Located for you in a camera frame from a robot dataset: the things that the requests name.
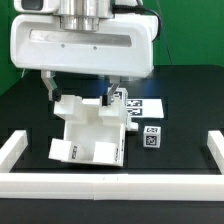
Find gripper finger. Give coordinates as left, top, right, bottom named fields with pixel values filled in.
left=102, top=76, right=121, bottom=106
left=41, top=70, right=62, bottom=102

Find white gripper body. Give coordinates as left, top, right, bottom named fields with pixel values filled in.
left=10, top=0, right=159, bottom=77

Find white chair nut cube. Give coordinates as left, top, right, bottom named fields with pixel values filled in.
left=143, top=126, right=161, bottom=148
left=114, top=88, right=128, bottom=105

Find white chair seat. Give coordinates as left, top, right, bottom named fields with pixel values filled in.
left=63, top=122, right=125, bottom=167

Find white chair back frame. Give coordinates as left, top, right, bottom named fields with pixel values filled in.
left=54, top=95, right=139, bottom=131

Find white left fence bar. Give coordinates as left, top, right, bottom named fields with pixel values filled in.
left=0, top=130, right=28, bottom=173

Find white right fence bar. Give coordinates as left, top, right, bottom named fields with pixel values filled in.
left=207, top=130, right=224, bottom=175

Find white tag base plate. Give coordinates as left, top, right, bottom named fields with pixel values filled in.
left=127, top=99, right=164, bottom=118

